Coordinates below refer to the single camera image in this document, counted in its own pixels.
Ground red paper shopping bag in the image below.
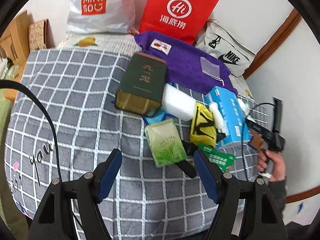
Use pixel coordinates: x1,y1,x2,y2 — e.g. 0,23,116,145
139,0,219,44

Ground yellow black pouch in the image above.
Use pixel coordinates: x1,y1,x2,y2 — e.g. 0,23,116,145
189,102,217,147

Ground dark green tea box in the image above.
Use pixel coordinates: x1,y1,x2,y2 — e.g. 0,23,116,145
115,52,167,117

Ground white foam roll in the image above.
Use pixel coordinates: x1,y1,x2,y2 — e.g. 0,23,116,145
161,84,196,121

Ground green tea tissue pack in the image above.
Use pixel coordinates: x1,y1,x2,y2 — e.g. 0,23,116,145
145,119,187,167

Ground grey checked blanket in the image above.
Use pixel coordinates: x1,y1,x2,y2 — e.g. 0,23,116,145
4,48,270,240

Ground person's right hand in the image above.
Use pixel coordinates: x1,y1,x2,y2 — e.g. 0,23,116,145
256,149,286,182

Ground white red snack sachet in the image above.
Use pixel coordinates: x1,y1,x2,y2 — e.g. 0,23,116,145
150,39,171,55

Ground white Miniso plastic bag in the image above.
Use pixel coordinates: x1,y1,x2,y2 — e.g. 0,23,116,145
67,0,136,34

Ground blue tissue box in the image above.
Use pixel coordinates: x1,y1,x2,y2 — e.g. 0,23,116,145
205,86,250,148

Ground purple fleece towel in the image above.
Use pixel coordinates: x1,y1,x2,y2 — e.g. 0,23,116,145
135,31,238,94

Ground beige Nike waist bag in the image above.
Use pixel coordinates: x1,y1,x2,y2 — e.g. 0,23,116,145
196,20,256,77

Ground clear small plastic bag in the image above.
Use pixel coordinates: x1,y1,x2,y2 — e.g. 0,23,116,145
200,57,223,82

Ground green flat packet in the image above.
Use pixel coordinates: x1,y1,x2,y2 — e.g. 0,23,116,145
199,144,235,172

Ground brown patterned box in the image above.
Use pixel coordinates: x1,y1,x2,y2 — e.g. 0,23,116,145
28,19,48,51

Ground brown wooden door frame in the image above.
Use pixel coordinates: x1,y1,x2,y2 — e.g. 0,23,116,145
243,9,302,80

